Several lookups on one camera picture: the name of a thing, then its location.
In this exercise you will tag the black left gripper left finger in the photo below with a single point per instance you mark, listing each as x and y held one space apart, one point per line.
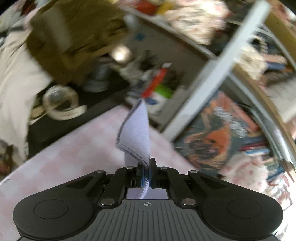
115 186

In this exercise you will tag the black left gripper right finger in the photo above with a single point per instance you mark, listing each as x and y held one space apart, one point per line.
174 184

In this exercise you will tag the lavender fleece garment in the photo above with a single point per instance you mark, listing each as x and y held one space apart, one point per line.
133 139

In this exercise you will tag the pink cartoon desk mat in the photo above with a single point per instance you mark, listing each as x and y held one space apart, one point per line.
90 147

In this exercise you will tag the Harry Potter book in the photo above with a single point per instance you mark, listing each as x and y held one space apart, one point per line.
215 134

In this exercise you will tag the white green plastic jar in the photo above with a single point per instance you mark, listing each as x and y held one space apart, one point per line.
156 101

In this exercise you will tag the pink white plush bunny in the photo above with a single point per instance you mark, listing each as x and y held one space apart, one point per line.
246 171

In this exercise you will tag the black keyboard piano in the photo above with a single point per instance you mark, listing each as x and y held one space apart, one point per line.
46 130

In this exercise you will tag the row of colourful books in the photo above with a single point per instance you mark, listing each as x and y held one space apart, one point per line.
257 145

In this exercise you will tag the metal lid glass jar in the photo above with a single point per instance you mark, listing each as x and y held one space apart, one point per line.
99 78

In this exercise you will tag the white hanging garment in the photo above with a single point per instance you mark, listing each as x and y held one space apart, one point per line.
22 78

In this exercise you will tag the olive brown hanging garment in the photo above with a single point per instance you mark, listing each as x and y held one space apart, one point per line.
67 37

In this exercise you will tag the pink floral bouquet decoration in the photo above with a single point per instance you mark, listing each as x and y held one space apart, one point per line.
198 20

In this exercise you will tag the white metal shelf frame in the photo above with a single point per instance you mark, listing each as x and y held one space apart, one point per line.
206 73

